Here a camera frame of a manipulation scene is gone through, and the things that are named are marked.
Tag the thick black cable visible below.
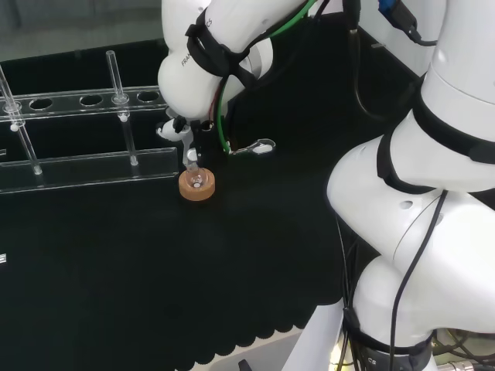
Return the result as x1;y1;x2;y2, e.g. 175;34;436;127
345;0;394;121

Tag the green cable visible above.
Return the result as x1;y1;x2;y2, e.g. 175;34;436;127
215;0;319;155

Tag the clear glass round-bottom flask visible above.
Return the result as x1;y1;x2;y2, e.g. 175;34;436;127
183;164;208;190

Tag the clear glass weighing funnel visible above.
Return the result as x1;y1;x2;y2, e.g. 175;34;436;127
231;138;277;156

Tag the black bench cloth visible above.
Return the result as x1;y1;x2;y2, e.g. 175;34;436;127
0;22;426;371

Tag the cork ring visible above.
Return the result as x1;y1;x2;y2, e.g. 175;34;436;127
178;168;216;203

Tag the thin black cable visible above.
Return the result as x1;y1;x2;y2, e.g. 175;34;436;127
389;189;449;359

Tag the clear acrylic funnel stand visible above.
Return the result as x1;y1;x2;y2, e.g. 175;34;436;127
0;49;179;194

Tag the blue cable connector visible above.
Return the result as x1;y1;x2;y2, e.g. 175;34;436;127
377;0;421;39

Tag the white bench frame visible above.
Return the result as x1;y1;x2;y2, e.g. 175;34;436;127
208;301;345;371

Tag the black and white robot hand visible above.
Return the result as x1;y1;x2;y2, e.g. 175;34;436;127
155;108;233;171

